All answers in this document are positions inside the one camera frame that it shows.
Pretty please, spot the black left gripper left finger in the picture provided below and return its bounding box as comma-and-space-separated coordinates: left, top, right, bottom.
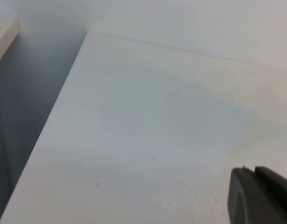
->
227, 167, 287, 224

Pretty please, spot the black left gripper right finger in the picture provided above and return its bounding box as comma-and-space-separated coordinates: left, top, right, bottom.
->
255, 167, 287, 210

